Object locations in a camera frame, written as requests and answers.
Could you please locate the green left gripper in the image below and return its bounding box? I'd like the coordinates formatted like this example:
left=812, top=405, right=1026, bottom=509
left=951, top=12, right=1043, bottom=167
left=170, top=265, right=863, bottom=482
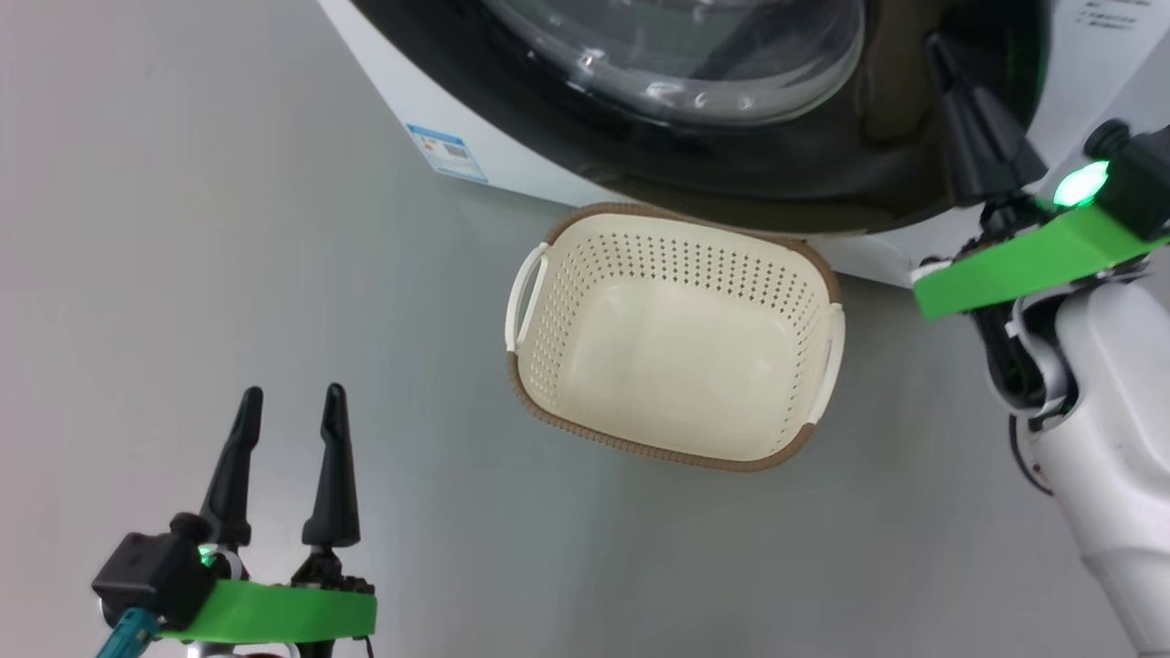
left=157, top=382, right=378, bottom=646

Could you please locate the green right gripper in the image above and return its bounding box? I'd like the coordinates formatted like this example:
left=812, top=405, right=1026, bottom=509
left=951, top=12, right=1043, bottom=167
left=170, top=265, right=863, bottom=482
left=911, top=32, right=1170, bottom=323

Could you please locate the dark round washing machine door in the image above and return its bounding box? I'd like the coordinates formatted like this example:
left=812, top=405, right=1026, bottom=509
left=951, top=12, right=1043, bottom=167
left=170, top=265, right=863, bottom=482
left=350, top=0, right=1048, bottom=236

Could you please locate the white washing machine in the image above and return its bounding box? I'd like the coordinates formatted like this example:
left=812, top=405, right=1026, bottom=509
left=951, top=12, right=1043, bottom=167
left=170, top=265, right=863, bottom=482
left=315, top=0, right=1170, bottom=290

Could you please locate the cream perforated laundry basket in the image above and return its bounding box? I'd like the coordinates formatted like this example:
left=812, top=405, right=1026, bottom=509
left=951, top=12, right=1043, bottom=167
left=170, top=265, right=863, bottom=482
left=505, top=203, right=847, bottom=474

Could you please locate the printed instruction text sticker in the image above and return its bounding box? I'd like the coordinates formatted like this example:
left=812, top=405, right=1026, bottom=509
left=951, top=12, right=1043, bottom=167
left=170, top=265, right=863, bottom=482
left=1072, top=0, right=1154, bottom=34

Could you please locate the blue energy label sticker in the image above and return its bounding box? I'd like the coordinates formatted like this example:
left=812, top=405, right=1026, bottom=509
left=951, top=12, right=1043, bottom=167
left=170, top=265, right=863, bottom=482
left=405, top=122, right=491, bottom=186

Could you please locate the teal plug camera cable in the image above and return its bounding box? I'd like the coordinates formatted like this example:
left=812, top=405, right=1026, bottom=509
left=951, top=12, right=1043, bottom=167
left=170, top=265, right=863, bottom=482
left=95, top=607, right=162, bottom=658

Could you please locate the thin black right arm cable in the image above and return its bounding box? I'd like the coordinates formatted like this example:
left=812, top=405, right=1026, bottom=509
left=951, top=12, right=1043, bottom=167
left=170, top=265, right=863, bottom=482
left=1007, top=414, right=1054, bottom=497

